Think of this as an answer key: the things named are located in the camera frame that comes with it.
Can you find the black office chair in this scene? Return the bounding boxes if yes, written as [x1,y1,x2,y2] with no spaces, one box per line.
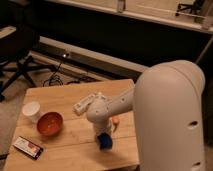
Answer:
[0,26,56,102]

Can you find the wooden table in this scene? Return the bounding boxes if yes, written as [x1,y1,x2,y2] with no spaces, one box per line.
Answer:
[3,79,139,171]

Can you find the black cable on floor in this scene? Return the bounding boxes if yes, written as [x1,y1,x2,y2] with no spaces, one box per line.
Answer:
[42,53,91,88]

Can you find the white plastic bottle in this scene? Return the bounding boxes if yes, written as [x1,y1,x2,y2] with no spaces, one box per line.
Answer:
[73,94,96,115]

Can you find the red and white flat box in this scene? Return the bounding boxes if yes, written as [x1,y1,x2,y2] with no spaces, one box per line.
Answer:
[13,136,43,160]

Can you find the white paper cup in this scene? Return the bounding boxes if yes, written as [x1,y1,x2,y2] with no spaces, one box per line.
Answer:
[22,101,41,123]

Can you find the black chair base background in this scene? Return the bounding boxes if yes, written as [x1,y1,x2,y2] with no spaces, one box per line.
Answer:
[175,0,213,16]

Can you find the small orange object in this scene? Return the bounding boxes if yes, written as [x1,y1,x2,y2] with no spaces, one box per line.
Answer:
[112,116,120,132]

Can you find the orange bowl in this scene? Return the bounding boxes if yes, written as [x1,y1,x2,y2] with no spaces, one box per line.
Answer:
[37,112,63,137]

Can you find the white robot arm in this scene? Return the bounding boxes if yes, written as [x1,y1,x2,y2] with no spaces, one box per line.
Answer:
[86,60,205,171]

